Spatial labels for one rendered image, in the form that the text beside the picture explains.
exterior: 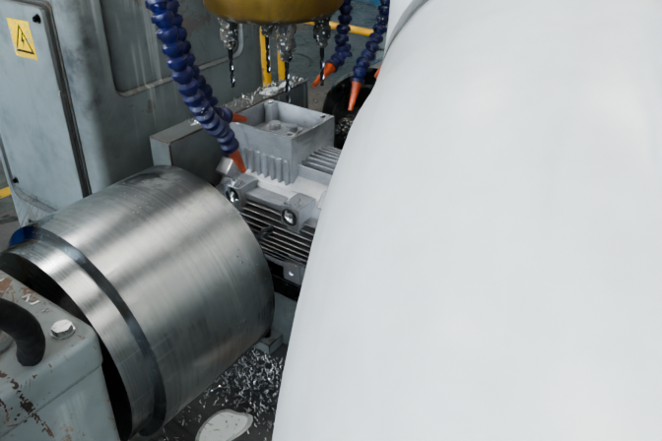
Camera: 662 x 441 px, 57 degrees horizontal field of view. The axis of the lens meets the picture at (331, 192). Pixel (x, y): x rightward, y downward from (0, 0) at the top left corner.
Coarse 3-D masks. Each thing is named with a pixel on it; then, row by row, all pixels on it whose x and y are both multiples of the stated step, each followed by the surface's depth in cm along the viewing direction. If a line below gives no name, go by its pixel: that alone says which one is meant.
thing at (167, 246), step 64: (128, 192) 64; (192, 192) 65; (0, 256) 59; (64, 256) 56; (128, 256) 57; (192, 256) 60; (256, 256) 66; (128, 320) 55; (192, 320) 59; (256, 320) 67; (128, 384) 55; (192, 384) 61
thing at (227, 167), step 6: (222, 162) 88; (228, 162) 87; (216, 168) 88; (222, 168) 87; (228, 168) 87; (234, 168) 88; (222, 174) 88; (228, 174) 87; (324, 192) 79; (324, 198) 79; (318, 204) 79
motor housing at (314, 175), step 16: (304, 160) 84; (320, 160) 83; (336, 160) 83; (224, 176) 89; (256, 176) 87; (304, 176) 84; (320, 176) 82; (224, 192) 87; (256, 192) 84; (272, 192) 84; (288, 192) 84; (304, 192) 82; (320, 192) 82; (256, 208) 85; (272, 208) 83; (256, 224) 85; (272, 224) 83; (272, 240) 84; (288, 240) 83; (304, 240) 81; (272, 256) 87; (288, 256) 84; (304, 256) 81
